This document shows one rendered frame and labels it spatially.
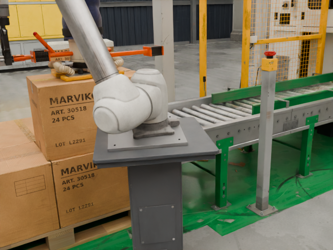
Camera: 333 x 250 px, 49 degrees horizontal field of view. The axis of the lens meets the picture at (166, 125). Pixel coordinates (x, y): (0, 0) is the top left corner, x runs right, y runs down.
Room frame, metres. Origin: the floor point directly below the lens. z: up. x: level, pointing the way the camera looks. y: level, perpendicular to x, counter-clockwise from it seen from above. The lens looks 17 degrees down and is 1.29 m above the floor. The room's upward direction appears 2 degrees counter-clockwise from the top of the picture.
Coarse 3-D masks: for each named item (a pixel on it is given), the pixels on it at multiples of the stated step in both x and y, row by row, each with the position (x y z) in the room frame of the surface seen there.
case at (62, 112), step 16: (32, 80) 1.98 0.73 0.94; (48, 80) 1.97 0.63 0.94; (80, 80) 1.93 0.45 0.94; (32, 96) 1.99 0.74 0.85; (48, 96) 1.81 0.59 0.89; (64, 96) 1.85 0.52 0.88; (80, 96) 1.88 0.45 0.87; (32, 112) 2.09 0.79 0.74; (48, 112) 1.80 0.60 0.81; (64, 112) 1.84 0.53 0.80; (80, 112) 1.88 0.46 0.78; (48, 128) 1.80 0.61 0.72; (64, 128) 1.84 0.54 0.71; (80, 128) 1.88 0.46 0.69; (96, 128) 1.91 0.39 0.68; (48, 144) 1.79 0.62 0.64; (64, 144) 1.83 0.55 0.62; (80, 144) 1.87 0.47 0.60; (48, 160) 1.79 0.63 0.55
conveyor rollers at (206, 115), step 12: (324, 84) 3.54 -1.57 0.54; (276, 96) 3.12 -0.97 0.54; (288, 96) 3.12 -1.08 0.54; (192, 108) 2.82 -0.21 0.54; (204, 108) 2.83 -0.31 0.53; (216, 108) 2.74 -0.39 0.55; (228, 108) 2.73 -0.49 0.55; (240, 108) 2.74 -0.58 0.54; (204, 120) 2.44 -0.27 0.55; (216, 120) 2.43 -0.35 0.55; (228, 120) 2.45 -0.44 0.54
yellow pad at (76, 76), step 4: (80, 72) 1.98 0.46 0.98; (84, 72) 2.03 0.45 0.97; (88, 72) 2.02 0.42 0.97; (120, 72) 2.06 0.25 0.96; (60, 76) 1.98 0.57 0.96; (64, 76) 1.95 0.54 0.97; (68, 76) 1.93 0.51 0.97; (72, 76) 1.93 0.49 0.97; (76, 76) 1.93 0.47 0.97; (80, 76) 1.94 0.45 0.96; (84, 76) 1.95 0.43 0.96; (88, 76) 1.96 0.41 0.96; (64, 80) 1.92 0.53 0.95; (68, 80) 1.91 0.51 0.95; (72, 80) 1.92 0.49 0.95
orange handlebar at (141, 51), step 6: (108, 48) 2.16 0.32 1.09; (54, 54) 1.99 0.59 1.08; (60, 54) 2.01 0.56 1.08; (66, 54) 2.02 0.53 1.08; (72, 54) 2.04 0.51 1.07; (114, 54) 1.91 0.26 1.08; (120, 54) 1.93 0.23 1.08; (126, 54) 1.94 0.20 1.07; (132, 54) 1.96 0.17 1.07; (138, 54) 1.98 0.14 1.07; (18, 60) 1.90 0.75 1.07; (24, 60) 1.91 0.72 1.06
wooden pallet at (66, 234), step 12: (108, 216) 1.92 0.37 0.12; (60, 228) 1.78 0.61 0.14; (72, 228) 1.81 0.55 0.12; (96, 228) 1.95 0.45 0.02; (108, 228) 1.95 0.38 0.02; (120, 228) 1.96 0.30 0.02; (24, 240) 1.68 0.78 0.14; (48, 240) 1.74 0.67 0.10; (60, 240) 1.77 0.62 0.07; (72, 240) 1.80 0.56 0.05; (84, 240) 1.84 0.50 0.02
